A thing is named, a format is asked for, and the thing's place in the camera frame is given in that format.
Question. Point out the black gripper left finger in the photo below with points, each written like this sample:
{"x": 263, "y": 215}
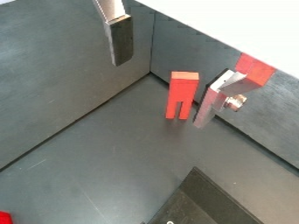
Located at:
{"x": 119, "y": 29}

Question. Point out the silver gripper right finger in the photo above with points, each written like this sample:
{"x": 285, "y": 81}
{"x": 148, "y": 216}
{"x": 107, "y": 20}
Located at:
{"x": 215, "y": 100}

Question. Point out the red double-square peg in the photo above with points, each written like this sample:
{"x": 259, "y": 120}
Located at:
{"x": 183, "y": 86}

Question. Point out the red peg board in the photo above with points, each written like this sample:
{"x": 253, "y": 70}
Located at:
{"x": 5, "y": 219}

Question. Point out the red block on finger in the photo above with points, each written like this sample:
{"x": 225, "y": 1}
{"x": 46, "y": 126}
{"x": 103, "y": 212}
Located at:
{"x": 257, "y": 71}

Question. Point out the black curved holder stand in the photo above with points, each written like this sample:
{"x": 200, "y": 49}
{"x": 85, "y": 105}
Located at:
{"x": 200, "y": 202}

